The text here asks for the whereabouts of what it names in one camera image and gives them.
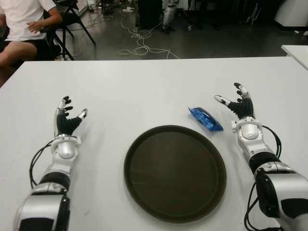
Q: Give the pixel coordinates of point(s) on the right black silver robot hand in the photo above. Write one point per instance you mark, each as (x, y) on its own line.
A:
(243, 108)

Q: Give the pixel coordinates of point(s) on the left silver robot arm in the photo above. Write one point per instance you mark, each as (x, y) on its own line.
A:
(43, 209)

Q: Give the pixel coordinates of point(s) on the blue Oreo cookie packet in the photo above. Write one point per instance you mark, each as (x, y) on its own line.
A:
(204, 119)

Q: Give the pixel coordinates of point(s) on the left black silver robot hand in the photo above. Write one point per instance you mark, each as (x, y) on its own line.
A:
(65, 124)

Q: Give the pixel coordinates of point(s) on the black folding chair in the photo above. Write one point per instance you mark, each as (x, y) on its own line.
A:
(69, 16)

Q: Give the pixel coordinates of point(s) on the silver humanoid robot leg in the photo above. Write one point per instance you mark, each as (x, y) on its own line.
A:
(168, 14)

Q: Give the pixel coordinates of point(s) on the white side table corner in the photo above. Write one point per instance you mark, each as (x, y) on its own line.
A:
(298, 54)

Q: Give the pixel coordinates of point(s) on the white cabinet with black base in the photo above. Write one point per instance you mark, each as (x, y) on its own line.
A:
(293, 12)

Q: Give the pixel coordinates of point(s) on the seated person in white shirt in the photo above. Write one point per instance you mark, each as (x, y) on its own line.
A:
(21, 19)

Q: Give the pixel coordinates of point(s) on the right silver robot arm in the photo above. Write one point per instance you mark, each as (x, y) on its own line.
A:
(284, 187)

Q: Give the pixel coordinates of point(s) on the round dark brown tray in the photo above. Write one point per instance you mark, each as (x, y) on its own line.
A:
(175, 173)

